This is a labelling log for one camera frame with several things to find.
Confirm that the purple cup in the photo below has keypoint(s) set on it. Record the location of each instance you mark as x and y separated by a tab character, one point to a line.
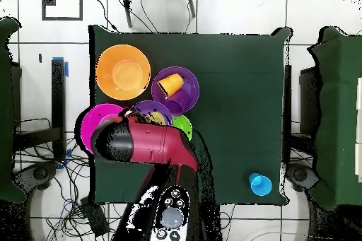
181	101

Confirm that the yellow cup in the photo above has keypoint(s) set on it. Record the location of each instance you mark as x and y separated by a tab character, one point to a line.
157	118

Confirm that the purple bowl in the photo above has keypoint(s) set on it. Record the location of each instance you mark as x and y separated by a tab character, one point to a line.
191	85
152	106

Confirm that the orange cup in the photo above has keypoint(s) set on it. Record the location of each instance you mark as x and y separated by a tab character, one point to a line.
167	86
176	80

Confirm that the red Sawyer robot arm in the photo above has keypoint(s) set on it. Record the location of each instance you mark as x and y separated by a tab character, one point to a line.
155	145

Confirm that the green bowl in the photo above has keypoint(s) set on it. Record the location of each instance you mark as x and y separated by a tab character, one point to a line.
183	125

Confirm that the dark green table cloth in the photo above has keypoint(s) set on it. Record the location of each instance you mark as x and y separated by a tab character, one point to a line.
240	111

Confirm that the orange bowl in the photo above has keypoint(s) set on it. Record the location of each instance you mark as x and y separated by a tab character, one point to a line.
123	72

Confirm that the pink bowl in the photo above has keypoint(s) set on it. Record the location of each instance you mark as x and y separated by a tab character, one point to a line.
93	119

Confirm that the blue cup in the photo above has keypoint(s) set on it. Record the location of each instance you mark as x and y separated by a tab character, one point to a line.
260	185

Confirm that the blue tape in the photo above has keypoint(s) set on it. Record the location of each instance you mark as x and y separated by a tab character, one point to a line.
66	69

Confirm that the black power adapter box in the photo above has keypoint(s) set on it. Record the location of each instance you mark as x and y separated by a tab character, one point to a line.
94	217

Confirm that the green cloth covered table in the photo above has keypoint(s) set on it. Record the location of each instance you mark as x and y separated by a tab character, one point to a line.
339	111
5	111

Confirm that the black table frame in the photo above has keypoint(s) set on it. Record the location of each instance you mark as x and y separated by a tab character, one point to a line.
58	105

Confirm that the black square floor frame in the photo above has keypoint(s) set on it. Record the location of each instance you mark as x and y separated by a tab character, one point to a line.
80	3

